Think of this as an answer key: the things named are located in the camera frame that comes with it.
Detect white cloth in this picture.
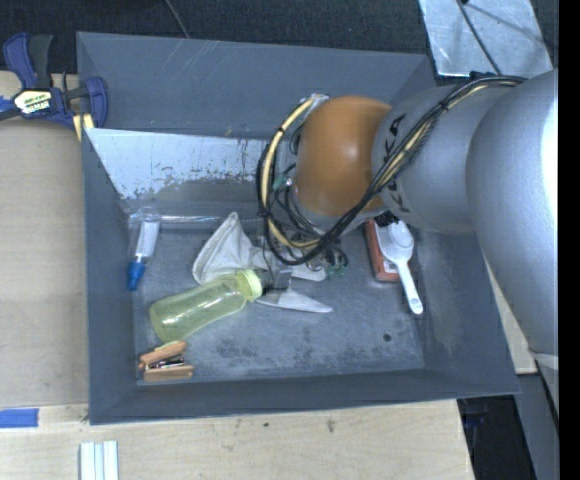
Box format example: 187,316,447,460
191,211,335,315

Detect grey metal bin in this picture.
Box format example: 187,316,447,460
75,30,524,426

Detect yellow-green plastic bottle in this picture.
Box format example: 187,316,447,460
148,268,264,345

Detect red-brown flat block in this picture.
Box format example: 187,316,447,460
364,218,404,284

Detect white plastic spoon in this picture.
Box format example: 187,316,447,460
375,219,425,316

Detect clear tube with blue cap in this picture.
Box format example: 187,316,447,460
126,206,163,293

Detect tan wooden folding tool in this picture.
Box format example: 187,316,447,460
137,339,195,384

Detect pale wood flat board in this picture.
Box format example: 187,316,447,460
0,121,92,410

